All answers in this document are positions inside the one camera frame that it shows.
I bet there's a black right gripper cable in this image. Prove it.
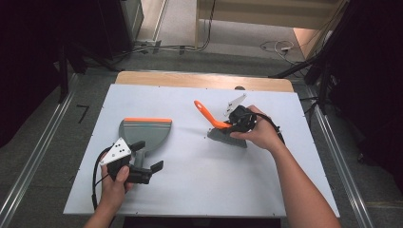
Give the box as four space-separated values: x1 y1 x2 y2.
253 112 286 146

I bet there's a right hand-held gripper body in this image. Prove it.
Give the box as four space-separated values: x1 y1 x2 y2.
223 92 258 134

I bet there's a grey brush with orange handle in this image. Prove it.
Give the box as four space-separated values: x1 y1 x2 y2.
193 100 249 149

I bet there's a person's left hand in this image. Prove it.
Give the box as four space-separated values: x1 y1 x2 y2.
100 161 135 213

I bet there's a bundle of floor cables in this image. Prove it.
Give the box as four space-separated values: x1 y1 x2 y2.
131 0 218 55

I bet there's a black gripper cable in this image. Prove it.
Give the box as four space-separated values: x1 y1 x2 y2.
90 145 112 212
253 112 286 146

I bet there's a white table board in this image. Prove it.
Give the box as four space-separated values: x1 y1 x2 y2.
62 83 340 219

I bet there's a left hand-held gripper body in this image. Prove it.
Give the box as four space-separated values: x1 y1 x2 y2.
99 136 154 185

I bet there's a wooden table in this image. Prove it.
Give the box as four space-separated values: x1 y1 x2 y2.
114 70 295 93

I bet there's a person's right hand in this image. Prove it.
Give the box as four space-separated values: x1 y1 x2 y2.
229 104 286 153

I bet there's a grey dustpan with orange edge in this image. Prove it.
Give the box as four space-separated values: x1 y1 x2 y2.
118 117 173 169

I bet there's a white floor cable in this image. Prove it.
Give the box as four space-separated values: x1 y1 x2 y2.
259 39 305 65

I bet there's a black metal stand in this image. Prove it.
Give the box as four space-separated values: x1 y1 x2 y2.
47 41 123 104
269 0 362 115

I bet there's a grey cabinet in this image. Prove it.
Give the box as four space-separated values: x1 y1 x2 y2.
120 0 145 42

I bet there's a metal floor rail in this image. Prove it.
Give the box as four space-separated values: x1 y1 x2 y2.
305 85 376 228
0 73 80 228

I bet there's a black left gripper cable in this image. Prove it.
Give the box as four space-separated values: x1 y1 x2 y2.
90 145 112 212

